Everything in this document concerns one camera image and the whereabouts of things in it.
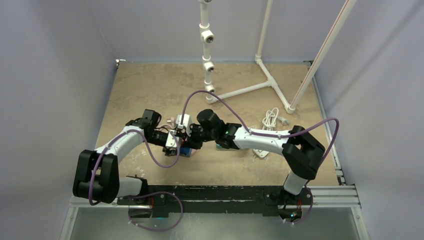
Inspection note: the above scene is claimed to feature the pink cable with plug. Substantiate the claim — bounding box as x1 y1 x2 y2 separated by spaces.
158 116 176 131

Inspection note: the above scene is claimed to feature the white square wall adapter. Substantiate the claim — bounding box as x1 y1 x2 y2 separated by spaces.
252 149 269 159

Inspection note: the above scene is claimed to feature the white PVC pipe frame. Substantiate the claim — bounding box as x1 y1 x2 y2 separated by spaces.
199 0 355 114

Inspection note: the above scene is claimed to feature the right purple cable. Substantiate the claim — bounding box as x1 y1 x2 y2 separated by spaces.
179 90 340 226

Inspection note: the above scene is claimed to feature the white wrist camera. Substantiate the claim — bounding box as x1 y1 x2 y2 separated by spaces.
165 130 181 149
175 113 193 136

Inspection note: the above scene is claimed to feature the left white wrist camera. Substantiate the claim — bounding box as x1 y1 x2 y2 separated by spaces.
165 130 181 149

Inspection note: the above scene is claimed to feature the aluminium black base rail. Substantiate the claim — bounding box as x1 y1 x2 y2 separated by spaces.
68 184 362 220

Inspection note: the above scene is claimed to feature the blue cube socket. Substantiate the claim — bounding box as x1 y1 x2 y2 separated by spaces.
179 147 193 158

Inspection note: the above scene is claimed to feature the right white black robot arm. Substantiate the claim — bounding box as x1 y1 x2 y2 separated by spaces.
176 109 326 204

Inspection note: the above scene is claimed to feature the purple cable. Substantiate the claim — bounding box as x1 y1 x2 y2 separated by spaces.
179 90 340 226
87 129 184 233

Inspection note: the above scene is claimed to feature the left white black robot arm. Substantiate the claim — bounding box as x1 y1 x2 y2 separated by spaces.
72 109 181 206

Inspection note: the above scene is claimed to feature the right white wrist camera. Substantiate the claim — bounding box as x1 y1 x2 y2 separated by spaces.
175 113 193 136

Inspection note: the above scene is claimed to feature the white coiled power cable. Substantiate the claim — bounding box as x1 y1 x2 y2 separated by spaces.
261 107 290 131

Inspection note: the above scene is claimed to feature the teal power strip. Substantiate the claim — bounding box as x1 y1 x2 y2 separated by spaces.
215 143 224 150

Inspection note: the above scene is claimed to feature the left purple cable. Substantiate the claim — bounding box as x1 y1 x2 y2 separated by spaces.
87 129 184 233

